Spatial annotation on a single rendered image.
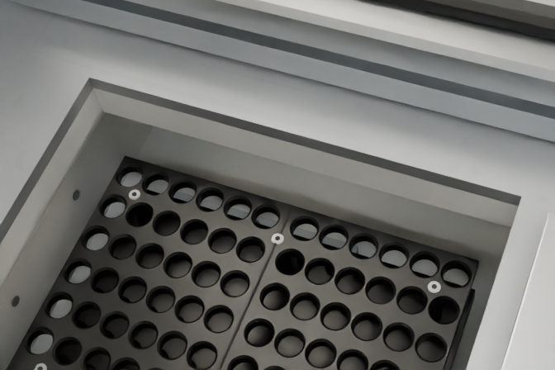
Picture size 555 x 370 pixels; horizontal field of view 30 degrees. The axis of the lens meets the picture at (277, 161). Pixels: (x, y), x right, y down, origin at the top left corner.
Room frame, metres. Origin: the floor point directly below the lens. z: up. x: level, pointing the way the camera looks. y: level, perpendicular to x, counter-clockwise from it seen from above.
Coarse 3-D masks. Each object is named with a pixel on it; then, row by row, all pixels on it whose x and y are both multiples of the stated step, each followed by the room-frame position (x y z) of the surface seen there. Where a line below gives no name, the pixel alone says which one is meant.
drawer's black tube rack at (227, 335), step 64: (128, 256) 0.25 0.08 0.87; (192, 256) 0.23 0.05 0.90; (256, 256) 0.24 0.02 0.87; (320, 256) 0.22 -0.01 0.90; (64, 320) 0.21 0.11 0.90; (128, 320) 0.20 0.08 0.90; (192, 320) 0.21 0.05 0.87; (256, 320) 0.19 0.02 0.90; (320, 320) 0.19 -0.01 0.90; (384, 320) 0.18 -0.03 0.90; (448, 320) 0.19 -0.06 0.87
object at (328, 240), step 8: (176, 192) 0.30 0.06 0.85; (184, 200) 0.29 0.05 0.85; (216, 208) 0.28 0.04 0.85; (232, 208) 0.28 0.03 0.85; (240, 216) 0.28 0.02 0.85; (264, 224) 0.27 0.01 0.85; (272, 224) 0.27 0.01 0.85; (296, 232) 0.26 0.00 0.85; (304, 232) 0.26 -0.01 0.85; (312, 232) 0.26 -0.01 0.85; (328, 240) 0.25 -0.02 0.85; (336, 240) 0.25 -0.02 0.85
